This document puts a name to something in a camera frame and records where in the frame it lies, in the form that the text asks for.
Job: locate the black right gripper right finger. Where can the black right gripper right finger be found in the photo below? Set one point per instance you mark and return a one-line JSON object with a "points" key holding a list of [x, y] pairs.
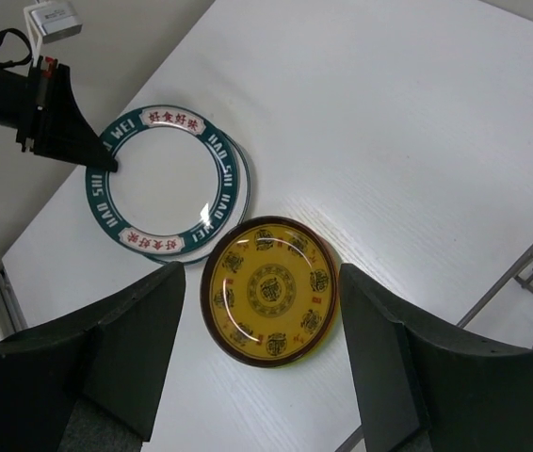
{"points": [[423, 384]]}

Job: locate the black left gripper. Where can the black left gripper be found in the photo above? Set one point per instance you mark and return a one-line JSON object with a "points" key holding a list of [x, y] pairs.
{"points": [[41, 108]]}

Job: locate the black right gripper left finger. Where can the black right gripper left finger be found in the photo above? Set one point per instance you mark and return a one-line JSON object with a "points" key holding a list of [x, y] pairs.
{"points": [[92, 380]]}

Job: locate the white plate teal rim front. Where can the white plate teal rim front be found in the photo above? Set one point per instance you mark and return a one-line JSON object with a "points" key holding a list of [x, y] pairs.
{"points": [[176, 185]]}

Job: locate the white plate teal rim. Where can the white plate teal rim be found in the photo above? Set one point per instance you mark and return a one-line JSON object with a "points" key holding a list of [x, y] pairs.
{"points": [[238, 214], [176, 185]]}

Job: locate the brown patterned plate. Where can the brown patterned plate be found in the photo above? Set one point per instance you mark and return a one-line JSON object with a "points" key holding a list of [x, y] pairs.
{"points": [[268, 296]]}

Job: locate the orange plate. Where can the orange plate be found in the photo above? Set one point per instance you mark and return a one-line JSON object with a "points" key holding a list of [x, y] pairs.
{"points": [[329, 252]]}

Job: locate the aluminium front rail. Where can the aluminium front rail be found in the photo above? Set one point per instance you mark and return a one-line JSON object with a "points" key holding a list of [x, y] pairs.
{"points": [[11, 315]]}

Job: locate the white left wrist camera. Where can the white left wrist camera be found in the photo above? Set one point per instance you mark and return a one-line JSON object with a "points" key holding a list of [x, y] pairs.
{"points": [[50, 21]]}

